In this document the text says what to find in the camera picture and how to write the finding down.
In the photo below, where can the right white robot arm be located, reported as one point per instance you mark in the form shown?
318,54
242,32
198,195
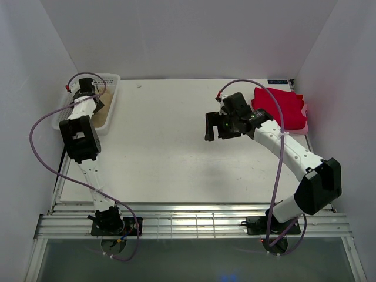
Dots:
319,179

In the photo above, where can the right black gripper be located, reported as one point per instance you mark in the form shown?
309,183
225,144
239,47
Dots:
211,120

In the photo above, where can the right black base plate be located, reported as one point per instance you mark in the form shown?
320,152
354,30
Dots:
257,225

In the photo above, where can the white plastic mesh basket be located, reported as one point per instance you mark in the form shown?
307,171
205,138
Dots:
87,105

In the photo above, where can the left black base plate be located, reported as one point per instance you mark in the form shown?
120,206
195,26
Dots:
128,230

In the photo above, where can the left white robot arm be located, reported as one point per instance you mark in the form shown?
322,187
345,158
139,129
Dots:
83,146

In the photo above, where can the aluminium rail frame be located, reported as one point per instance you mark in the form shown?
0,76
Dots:
183,221

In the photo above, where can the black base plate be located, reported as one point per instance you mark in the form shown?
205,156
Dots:
128,230
257,225

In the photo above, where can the beige t shirt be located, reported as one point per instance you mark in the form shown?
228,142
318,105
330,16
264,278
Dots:
99,118

